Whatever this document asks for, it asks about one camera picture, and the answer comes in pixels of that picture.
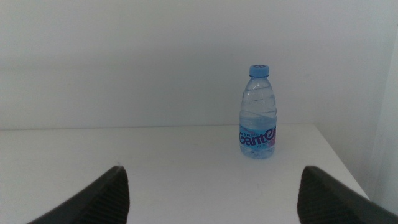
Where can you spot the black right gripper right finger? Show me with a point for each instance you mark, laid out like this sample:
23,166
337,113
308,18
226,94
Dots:
326,202

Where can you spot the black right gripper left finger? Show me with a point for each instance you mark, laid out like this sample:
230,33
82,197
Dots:
102,202

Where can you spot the clear water bottle blue cap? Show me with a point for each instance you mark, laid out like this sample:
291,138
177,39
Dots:
257,124

